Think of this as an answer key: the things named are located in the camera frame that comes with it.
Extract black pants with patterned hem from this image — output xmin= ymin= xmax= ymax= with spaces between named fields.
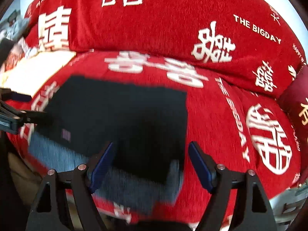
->
xmin=28 ymin=76 xmax=187 ymax=215

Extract grey clothes pile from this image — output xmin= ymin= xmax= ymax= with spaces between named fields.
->
xmin=1 ymin=10 xmax=29 ymax=42

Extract red wedding quilt roll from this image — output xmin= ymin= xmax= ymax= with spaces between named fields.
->
xmin=26 ymin=0 xmax=306 ymax=96

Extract red wedding blanket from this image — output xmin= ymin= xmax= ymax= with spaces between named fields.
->
xmin=1 ymin=51 xmax=301 ymax=229

